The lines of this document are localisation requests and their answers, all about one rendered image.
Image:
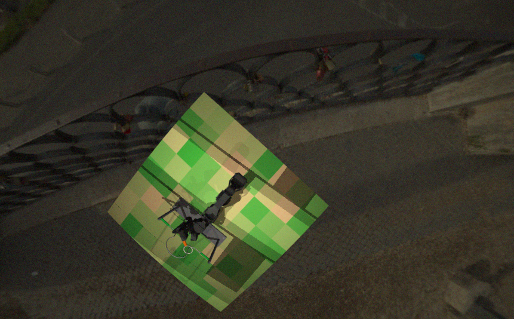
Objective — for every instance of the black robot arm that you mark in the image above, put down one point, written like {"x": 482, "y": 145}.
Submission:
{"x": 238, "y": 181}

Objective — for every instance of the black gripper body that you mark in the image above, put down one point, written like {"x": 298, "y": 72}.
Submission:
{"x": 188, "y": 227}

